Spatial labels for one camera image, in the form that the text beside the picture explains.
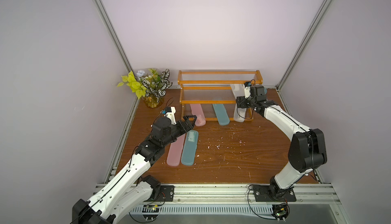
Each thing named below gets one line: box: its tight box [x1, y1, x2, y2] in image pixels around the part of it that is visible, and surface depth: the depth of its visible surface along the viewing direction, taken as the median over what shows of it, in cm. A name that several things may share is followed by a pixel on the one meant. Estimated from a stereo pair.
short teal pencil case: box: [212, 103, 230, 126], surface depth 102 cm
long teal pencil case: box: [180, 129, 199, 166], surface depth 90 cm
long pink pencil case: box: [166, 133, 186, 167], surface depth 87 cm
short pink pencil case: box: [189, 103, 207, 127], surface depth 103 cm
